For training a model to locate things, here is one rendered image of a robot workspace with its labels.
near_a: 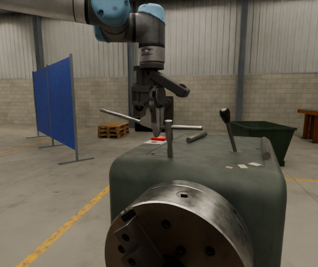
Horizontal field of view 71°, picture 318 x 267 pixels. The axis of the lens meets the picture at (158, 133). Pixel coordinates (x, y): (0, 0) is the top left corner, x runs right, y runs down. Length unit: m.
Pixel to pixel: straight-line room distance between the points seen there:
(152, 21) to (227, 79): 9.72
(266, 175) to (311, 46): 10.70
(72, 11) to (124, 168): 0.41
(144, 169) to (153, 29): 0.38
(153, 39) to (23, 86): 13.56
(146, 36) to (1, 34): 14.68
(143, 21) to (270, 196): 0.53
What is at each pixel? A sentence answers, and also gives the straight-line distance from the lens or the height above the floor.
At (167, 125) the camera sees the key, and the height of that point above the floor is 1.35.
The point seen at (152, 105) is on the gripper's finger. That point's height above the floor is 1.41.
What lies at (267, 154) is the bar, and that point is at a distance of 0.73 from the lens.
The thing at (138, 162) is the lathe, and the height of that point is 1.25.
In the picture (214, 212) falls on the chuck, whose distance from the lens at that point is 0.47.
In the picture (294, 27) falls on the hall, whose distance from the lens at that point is 11.13.
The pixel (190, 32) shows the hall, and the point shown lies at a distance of 10.74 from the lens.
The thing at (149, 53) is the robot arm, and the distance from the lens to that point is 0.65.
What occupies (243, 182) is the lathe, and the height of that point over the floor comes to 1.24.
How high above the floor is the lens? 1.43
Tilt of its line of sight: 9 degrees down
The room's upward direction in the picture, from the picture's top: straight up
